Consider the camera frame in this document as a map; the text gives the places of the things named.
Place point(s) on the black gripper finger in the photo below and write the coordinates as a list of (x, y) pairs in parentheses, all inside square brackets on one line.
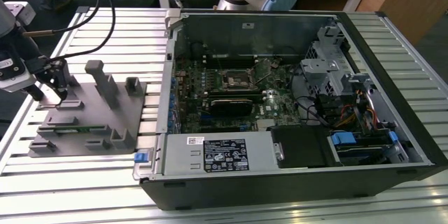
[(62, 77), (46, 79)]

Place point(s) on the CPU socket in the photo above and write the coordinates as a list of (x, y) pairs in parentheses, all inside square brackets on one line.
[(235, 79)]

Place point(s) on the grey parts rack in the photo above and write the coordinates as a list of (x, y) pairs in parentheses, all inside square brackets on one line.
[(98, 129)]

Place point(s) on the blue case latch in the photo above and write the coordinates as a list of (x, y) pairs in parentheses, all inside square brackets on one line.
[(141, 156)]

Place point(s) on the grey power supply unit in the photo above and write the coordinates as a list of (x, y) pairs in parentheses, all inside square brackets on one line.
[(182, 155)]

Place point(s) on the black graphics card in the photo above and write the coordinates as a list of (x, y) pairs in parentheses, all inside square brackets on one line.
[(231, 108)]

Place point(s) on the small silver heatsink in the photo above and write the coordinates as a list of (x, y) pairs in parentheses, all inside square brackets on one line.
[(266, 125)]

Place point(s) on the green motherboard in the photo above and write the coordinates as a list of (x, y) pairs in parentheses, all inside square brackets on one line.
[(281, 98)]

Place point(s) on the black PC case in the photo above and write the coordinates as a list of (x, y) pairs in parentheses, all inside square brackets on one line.
[(245, 192)]

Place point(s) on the black plastic shroud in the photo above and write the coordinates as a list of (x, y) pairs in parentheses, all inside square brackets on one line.
[(301, 148)]

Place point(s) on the metal drive cage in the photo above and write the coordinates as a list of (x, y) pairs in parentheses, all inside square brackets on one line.
[(321, 73)]

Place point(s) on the hard disk in blue carrier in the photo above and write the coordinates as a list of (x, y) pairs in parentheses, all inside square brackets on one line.
[(343, 138)]

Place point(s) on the grey metal disk bay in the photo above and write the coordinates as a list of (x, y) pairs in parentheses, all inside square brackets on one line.
[(379, 108)]

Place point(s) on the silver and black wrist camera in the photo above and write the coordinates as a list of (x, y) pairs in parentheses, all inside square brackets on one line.
[(14, 82)]

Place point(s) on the grey box wrist camera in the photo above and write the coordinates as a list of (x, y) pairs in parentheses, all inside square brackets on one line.
[(19, 11)]

